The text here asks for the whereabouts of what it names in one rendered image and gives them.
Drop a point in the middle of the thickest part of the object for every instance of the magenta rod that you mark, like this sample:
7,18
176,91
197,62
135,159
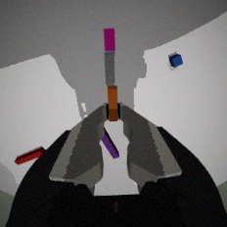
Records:
109,39

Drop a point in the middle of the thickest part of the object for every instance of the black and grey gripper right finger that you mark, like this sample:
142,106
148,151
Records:
153,154

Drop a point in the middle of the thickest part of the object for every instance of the purple rod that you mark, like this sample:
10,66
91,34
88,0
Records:
110,145

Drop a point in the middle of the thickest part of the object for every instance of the orange rod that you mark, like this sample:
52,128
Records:
112,98

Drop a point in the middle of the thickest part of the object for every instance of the small blue cube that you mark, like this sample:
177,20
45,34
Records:
175,60

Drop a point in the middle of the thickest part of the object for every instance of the red rod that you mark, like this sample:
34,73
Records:
29,156

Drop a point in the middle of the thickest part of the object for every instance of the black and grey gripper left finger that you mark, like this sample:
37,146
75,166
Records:
74,158

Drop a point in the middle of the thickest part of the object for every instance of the grey rod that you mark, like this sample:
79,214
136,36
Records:
109,67

